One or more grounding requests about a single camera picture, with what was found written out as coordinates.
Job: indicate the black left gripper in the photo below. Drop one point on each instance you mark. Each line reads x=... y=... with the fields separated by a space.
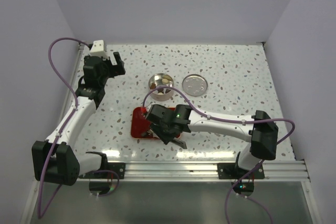
x=117 y=70

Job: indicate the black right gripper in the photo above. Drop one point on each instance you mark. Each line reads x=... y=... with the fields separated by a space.
x=165 y=138

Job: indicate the brown rectangular chocolate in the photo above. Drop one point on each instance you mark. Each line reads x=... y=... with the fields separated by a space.
x=152 y=86

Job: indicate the tan square Sweet chocolate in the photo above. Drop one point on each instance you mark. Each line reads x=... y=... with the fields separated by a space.
x=166 y=77

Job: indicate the round metal tin lid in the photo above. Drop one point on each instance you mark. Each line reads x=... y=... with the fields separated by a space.
x=194 y=85

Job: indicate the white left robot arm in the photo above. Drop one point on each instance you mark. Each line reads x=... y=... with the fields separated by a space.
x=54 y=159

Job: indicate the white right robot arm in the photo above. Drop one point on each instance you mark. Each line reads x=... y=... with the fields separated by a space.
x=257 y=130

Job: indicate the red rectangular tray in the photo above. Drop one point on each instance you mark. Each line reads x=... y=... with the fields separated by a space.
x=140 y=125

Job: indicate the round metal tin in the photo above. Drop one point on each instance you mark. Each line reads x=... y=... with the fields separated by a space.
x=157 y=79

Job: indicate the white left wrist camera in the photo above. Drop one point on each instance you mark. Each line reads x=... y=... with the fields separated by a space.
x=98 y=48

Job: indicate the black left base bracket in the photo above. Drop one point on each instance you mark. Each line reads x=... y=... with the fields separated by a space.
x=117 y=167

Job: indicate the black base bracket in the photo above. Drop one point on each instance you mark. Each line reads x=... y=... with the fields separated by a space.
x=232 y=171
x=117 y=167

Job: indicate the black right base bracket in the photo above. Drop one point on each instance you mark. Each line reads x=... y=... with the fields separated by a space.
x=232 y=171

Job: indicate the aluminium mounting rail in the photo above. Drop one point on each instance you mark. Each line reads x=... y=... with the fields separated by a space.
x=206 y=171

